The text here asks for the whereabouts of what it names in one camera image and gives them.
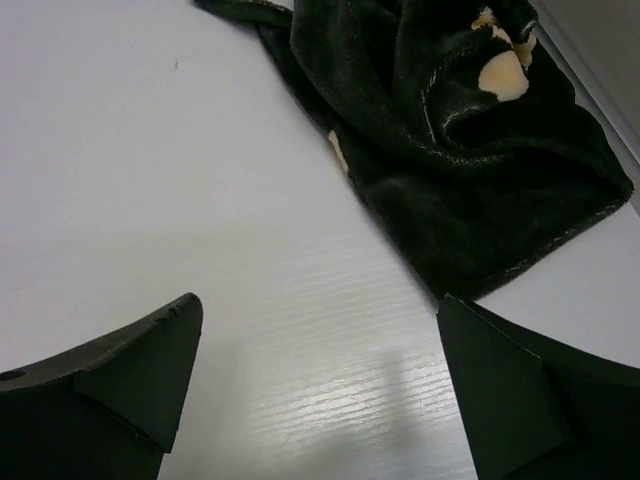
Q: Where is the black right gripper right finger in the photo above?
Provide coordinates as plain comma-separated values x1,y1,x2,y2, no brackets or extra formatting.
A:
437,295,639,479

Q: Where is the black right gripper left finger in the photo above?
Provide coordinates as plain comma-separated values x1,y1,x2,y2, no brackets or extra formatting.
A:
1,293,203,479

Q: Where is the black floral plush pillowcase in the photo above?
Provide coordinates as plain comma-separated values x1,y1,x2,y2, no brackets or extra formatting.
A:
200,1,633,299

